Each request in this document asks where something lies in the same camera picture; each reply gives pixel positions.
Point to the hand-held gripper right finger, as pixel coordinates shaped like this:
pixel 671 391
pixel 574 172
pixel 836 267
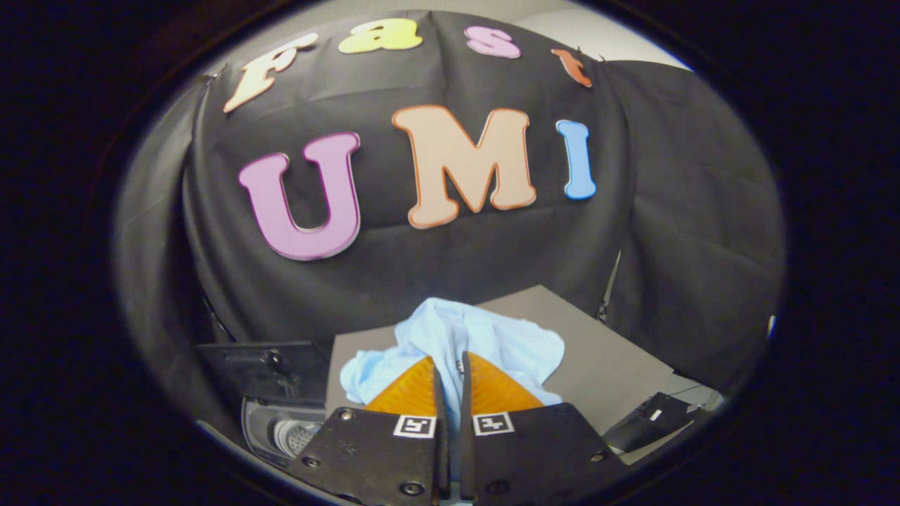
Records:
pixel 467 436

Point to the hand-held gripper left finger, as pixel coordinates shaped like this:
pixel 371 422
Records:
pixel 441 436

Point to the light blue garment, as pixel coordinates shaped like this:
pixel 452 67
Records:
pixel 499 337

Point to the white cabinet with grey top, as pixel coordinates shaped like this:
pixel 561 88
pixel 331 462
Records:
pixel 605 358

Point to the black backdrop cloth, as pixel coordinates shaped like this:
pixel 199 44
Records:
pixel 450 267

